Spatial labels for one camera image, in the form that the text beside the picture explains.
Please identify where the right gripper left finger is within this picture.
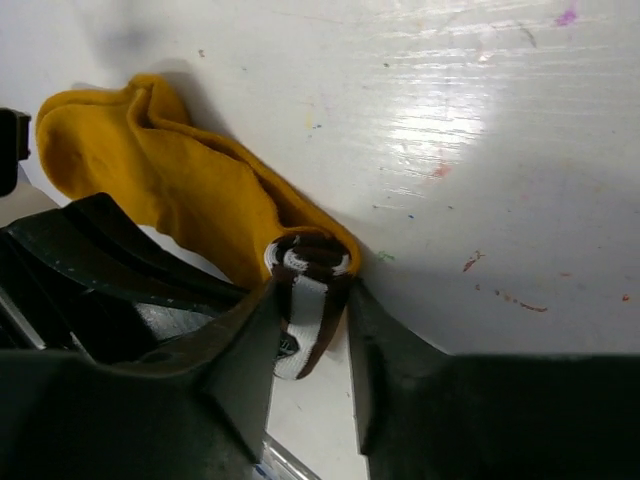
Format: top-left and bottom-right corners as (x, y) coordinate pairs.
(1, 283), (280, 479)

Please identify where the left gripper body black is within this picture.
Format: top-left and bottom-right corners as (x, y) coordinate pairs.
(1, 193), (247, 363)

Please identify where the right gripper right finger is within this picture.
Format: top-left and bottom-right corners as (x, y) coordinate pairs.
(348, 284), (639, 479)

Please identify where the mustard yellow sock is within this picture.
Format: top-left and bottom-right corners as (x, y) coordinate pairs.
(35, 74), (361, 380)

